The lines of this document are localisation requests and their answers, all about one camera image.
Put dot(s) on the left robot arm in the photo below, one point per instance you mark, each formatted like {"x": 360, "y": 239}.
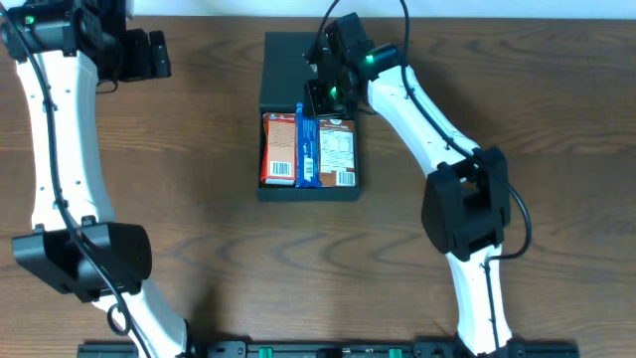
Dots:
{"x": 64, "y": 52}

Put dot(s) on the black gift box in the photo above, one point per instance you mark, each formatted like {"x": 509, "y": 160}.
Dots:
{"x": 284, "y": 75}

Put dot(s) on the blue snack bar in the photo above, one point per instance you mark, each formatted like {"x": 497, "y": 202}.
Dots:
{"x": 307, "y": 148}

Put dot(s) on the orange red cardboard box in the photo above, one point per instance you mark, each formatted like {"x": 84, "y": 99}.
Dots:
{"x": 279, "y": 155}

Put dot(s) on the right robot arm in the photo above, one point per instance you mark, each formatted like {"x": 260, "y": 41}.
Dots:
{"x": 466, "y": 203}

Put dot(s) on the brown white small carton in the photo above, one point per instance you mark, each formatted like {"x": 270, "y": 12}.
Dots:
{"x": 337, "y": 153}

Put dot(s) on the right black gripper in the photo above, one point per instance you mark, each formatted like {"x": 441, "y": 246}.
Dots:
{"x": 327, "y": 106}

